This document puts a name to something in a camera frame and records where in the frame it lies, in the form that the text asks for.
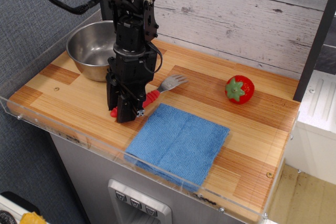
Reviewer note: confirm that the grey toy fridge cabinet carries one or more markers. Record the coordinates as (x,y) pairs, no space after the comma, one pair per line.
(90,172)

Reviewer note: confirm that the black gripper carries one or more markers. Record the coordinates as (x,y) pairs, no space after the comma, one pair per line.
(129,72)

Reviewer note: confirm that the blue folded cloth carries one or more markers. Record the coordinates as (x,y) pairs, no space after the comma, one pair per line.
(177,146)

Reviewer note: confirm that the stainless steel bowl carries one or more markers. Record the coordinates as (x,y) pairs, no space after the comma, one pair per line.
(90,47)

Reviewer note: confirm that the left black frame post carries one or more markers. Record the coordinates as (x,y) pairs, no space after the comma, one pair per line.
(106,10)

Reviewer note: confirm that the yellow tape piece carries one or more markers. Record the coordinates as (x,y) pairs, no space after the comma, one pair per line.
(32,218)

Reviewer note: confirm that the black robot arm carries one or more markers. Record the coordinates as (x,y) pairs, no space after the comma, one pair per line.
(134,25)

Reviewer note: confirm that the silver dispenser button panel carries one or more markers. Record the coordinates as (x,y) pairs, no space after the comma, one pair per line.
(132,206)

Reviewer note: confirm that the red toy strawberry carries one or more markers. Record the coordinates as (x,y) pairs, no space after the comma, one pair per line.
(239,89)

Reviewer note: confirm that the right black frame post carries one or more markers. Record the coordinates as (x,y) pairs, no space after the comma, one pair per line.
(315,50)

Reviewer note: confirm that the white toy sink unit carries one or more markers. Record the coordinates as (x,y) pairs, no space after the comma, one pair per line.
(311,148)

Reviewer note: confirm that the black frame post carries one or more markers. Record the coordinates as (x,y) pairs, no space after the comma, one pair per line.
(315,50)
(106,10)

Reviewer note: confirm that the red handled metal fork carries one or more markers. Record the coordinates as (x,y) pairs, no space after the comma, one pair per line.
(169,83)

